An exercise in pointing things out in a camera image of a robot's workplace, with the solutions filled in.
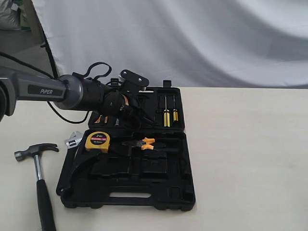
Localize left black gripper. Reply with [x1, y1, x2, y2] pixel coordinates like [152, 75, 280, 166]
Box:
[102, 89, 155, 128]

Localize adjustable wrench black handle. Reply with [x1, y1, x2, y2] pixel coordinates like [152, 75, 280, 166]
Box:
[56, 131, 83, 196]

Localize left grey black robot arm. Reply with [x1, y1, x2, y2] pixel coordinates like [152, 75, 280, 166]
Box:
[0, 66, 154, 128]

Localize black plastic tool case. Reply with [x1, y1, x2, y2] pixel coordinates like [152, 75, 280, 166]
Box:
[60, 80, 195, 211]

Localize long yellow black screwdriver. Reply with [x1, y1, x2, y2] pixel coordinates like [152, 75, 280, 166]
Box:
[164, 95, 170, 127]

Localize short yellow black screwdriver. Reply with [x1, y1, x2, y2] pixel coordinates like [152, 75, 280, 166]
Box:
[173, 95, 179, 122]

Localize orange utility knife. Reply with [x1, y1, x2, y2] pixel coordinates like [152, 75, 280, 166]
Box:
[94, 115, 108, 124]

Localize yellow tape measure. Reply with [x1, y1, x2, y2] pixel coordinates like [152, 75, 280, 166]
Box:
[85, 131, 110, 154]

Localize black backdrop stand pole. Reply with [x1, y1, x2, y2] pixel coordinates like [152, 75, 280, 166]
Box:
[34, 14, 59, 78]

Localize white backdrop cloth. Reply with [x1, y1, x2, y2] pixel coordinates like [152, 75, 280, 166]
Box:
[33, 0, 308, 88]

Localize claw hammer black grip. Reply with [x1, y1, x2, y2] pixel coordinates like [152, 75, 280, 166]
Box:
[14, 143, 59, 231]

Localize grey sack in background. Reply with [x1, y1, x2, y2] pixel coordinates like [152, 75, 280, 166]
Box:
[0, 0, 20, 30]

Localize orange handled pliers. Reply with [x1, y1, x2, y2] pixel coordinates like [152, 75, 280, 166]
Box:
[109, 137, 180, 156]

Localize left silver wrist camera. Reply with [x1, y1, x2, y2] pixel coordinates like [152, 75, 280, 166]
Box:
[119, 69, 149, 94]

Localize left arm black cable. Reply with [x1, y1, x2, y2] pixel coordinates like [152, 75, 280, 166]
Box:
[0, 51, 121, 124]

